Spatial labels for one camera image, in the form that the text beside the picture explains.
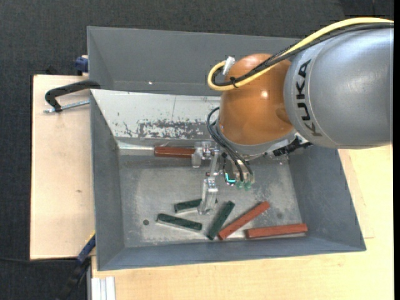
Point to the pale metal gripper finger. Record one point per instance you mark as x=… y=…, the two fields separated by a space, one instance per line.
x=208 y=195
x=197 y=156

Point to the dark green flat block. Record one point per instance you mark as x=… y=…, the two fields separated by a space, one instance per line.
x=178 y=222
x=220 y=220
x=187 y=205

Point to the red-brown flat block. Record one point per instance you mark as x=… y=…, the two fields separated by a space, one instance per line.
x=243 y=220
x=276 y=231
x=173 y=152

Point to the grey metal bin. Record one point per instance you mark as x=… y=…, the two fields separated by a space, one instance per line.
x=162 y=180

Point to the pale wood flat board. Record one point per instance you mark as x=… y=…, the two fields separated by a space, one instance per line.
x=59 y=167

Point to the black cylinder on white bracket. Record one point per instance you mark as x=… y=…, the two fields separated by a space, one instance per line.
x=286 y=149

